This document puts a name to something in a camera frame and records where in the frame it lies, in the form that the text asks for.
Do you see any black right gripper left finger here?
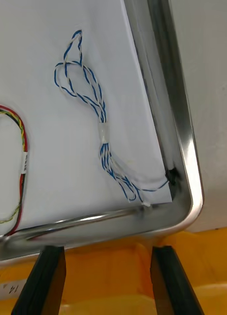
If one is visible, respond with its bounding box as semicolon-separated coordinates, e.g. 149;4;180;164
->
11;245;67;315

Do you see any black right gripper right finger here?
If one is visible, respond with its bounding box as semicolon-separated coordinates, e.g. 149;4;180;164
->
149;245;205;315

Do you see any steel tray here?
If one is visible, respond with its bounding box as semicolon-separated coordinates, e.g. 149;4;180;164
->
0;0;204;265

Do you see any multicolour wire harness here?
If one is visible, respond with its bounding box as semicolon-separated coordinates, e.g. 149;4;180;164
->
0;104;29;237

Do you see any blue-white twisted wire harness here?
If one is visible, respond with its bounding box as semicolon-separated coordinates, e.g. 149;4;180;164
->
53;29;178;208

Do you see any yellow-orange plastic bin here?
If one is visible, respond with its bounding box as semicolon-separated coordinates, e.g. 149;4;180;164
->
152;227;227;315

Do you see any yellow-orange bin with handwriting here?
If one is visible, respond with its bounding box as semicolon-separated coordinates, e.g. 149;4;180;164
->
0;242;153;315

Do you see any white paper sheet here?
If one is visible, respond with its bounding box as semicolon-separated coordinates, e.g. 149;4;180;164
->
0;0;174;237

